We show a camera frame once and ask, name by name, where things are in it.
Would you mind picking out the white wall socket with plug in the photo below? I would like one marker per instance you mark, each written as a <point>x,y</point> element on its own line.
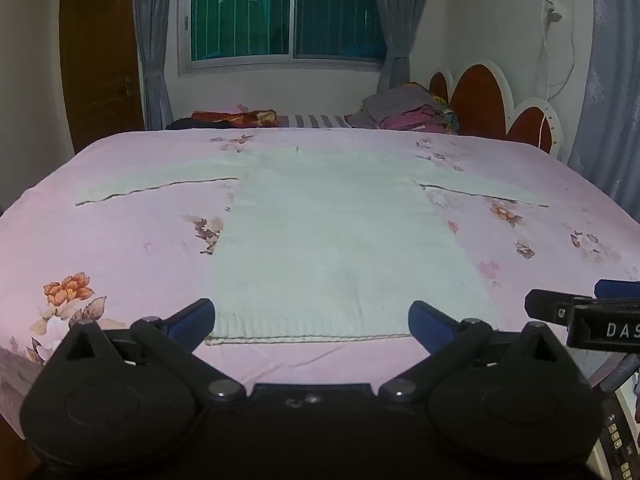
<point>551,10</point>

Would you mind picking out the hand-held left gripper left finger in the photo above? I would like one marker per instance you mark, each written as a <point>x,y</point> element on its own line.
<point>192,317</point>

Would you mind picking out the grey curtain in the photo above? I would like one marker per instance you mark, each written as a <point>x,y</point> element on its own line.
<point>400,20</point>
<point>152,35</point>

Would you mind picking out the red and white headboard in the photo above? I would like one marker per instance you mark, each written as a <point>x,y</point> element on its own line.
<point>480,100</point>

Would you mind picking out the red patterned blanket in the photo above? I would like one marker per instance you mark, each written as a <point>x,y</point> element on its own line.
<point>235,119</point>

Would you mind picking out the grey striped pillow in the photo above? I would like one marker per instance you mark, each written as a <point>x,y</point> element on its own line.
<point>315,121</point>

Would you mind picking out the black cloth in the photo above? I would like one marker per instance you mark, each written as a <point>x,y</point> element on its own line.
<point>180,124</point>

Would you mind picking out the sliding window with green glass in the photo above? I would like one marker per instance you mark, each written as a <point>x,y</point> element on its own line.
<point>240,10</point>

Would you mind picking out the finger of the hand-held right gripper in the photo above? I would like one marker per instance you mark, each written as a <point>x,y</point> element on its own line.
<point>617,290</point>
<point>547,307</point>

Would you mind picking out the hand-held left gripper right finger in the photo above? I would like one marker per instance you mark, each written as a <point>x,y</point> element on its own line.
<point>430,324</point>

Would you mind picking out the brown wooden door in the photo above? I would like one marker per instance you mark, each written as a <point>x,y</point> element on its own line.
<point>100,60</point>

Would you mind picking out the pile of folded clothes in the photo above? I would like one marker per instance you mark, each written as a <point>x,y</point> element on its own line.
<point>395,107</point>

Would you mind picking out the pink floral bed sheet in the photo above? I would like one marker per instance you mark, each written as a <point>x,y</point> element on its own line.
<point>125,240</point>

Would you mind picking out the pale blue patterned curtain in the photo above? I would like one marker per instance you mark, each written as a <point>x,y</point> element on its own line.
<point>610,85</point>

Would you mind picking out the white knit sweater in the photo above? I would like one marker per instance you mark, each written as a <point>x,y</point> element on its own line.
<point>325,240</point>

